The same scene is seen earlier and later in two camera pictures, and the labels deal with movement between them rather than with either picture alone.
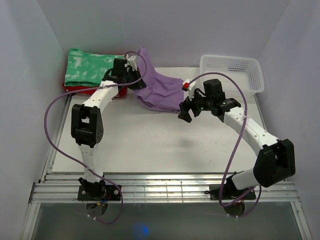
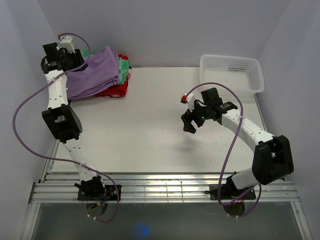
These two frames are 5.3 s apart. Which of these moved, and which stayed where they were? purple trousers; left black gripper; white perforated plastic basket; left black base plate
Moved: left black gripper; purple trousers
Stayed: white perforated plastic basket; left black base plate
